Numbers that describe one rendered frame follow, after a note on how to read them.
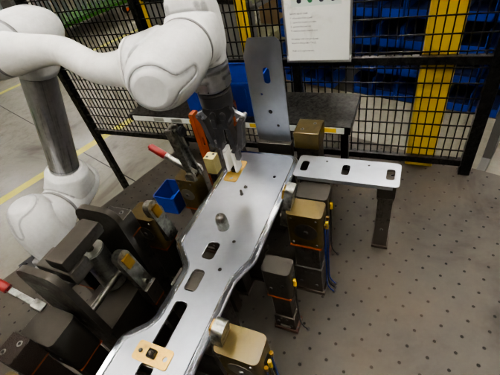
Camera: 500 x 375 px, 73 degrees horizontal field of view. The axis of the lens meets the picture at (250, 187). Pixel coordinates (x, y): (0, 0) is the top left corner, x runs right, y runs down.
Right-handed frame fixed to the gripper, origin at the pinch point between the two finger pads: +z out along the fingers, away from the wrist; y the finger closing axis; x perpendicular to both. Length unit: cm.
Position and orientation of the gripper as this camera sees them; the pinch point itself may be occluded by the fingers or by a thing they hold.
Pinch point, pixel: (232, 158)
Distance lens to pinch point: 88.8
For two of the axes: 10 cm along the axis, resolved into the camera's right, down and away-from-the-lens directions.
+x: 3.6, -6.8, 6.4
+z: 1.8, 7.2, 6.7
